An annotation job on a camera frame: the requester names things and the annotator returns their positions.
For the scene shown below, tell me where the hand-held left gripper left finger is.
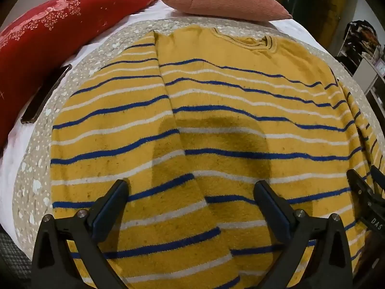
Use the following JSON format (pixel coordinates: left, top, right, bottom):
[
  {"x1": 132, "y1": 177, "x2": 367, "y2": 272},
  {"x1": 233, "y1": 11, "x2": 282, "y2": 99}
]
[{"x1": 31, "y1": 179, "x2": 130, "y2": 289}]

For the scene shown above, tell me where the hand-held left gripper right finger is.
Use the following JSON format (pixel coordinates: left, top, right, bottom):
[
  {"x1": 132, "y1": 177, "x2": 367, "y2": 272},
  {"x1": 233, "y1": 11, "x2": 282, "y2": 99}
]
[{"x1": 253, "y1": 180, "x2": 353, "y2": 289}]

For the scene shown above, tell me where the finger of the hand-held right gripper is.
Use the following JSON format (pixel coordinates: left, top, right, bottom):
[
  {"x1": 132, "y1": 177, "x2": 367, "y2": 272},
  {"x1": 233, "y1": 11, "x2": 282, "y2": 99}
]
[
  {"x1": 346, "y1": 169, "x2": 377, "y2": 218},
  {"x1": 371, "y1": 165, "x2": 385, "y2": 194}
]

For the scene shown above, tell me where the yellow striped sweater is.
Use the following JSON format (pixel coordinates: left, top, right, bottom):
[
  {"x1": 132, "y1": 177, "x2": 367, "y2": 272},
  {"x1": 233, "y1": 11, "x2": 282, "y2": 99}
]
[{"x1": 51, "y1": 26, "x2": 385, "y2": 289}]

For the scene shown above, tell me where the cluttered storage shelf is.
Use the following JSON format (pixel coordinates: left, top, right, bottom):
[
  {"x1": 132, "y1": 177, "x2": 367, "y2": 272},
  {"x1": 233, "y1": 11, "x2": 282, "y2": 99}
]
[{"x1": 337, "y1": 20, "x2": 385, "y2": 118}]

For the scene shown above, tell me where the black smartphone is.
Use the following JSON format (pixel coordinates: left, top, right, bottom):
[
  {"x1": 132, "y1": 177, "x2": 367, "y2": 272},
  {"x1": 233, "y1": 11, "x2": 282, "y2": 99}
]
[{"x1": 20, "y1": 64, "x2": 73, "y2": 125}]

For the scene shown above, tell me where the beige dotted quilted mat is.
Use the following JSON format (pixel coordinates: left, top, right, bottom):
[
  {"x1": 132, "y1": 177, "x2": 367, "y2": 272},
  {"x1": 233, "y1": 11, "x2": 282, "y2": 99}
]
[{"x1": 13, "y1": 16, "x2": 376, "y2": 265}]

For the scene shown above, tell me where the dark doorway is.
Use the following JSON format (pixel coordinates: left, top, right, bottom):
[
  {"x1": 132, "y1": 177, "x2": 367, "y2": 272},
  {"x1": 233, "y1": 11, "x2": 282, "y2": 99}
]
[{"x1": 283, "y1": 0, "x2": 358, "y2": 47}]

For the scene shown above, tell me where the red floral pillow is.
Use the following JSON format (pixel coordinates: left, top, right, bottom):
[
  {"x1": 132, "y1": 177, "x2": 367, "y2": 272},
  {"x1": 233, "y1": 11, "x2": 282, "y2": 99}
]
[{"x1": 0, "y1": 0, "x2": 163, "y2": 157}]

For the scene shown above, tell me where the grey fabric bed frame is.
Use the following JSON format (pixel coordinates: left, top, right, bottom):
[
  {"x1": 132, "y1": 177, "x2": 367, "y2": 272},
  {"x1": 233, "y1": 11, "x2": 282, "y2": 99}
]
[{"x1": 0, "y1": 231, "x2": 32, "y2": 289}]

